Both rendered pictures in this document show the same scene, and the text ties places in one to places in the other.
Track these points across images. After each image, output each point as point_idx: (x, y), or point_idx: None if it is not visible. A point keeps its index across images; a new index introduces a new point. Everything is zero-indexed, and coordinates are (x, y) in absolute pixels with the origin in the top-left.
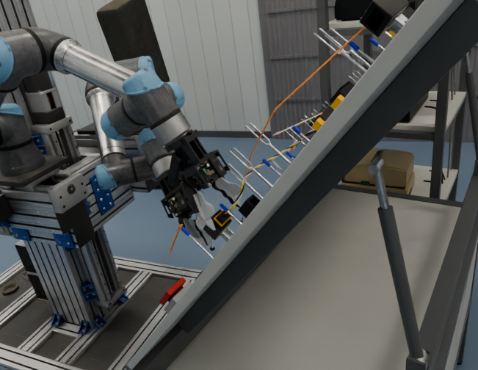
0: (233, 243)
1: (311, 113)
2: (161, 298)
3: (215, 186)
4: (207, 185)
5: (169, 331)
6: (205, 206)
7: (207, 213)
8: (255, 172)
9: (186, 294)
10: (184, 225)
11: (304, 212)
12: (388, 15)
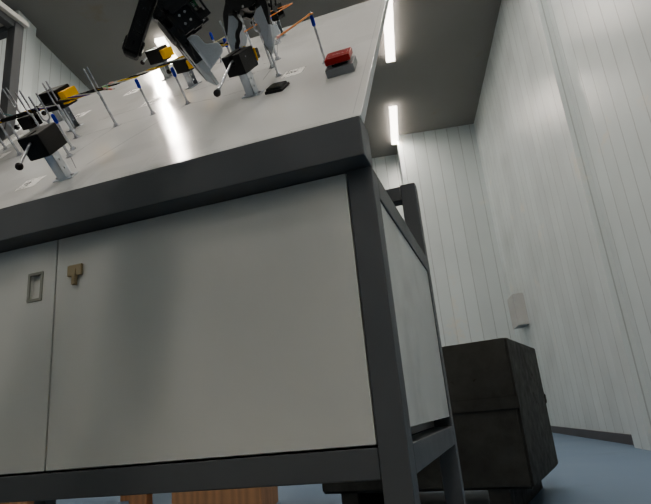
0: (381, 29)
1: (16, 93)
2: (349, 51)
3: (241, 23)
4: (277, 9)
5: None
6: (273, 25)
7: (275, 32)
8: (262, 36)
9: (376, 46)
10: (191, 44)
11: None
12: (284, 13)
